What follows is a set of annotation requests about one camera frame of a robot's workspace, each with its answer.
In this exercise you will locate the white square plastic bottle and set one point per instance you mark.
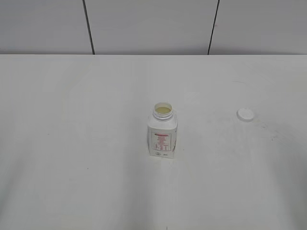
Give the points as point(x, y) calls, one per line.
point(162, 131)

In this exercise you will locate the white round bottle cap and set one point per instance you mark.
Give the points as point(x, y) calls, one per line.
point(245, 114)

